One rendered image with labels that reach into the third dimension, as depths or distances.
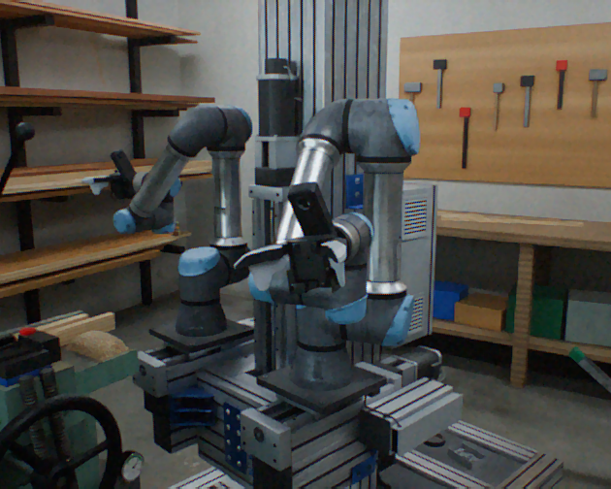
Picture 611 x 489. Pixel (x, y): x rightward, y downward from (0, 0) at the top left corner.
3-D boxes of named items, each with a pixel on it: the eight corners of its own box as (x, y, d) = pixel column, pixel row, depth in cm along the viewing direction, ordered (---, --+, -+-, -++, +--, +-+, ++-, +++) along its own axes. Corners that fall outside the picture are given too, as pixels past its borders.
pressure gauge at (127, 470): (123, 494, 135) (121, 461, 133) (112, 488, 137) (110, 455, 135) (145, 480, 140) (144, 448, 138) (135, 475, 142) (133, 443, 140)
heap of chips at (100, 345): (100, 361, 134) (99, 344, 134) (62, 347, 142) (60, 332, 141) (133, 348, 142) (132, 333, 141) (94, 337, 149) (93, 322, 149)
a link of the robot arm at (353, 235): (357, 217, 102) (311, 221, 105) (349, 221, 98) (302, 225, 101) (362, 261, 103) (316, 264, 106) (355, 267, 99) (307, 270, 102)
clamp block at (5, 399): (7, 440, 107) (2, 391, 105) (-33, 418, 114) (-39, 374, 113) (80, 407, 119) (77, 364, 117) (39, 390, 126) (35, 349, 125)
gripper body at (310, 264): (335, 294, 88) (356, 275, 99) (327, 236, 87) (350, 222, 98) (286, 296, 91) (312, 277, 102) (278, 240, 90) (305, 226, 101)
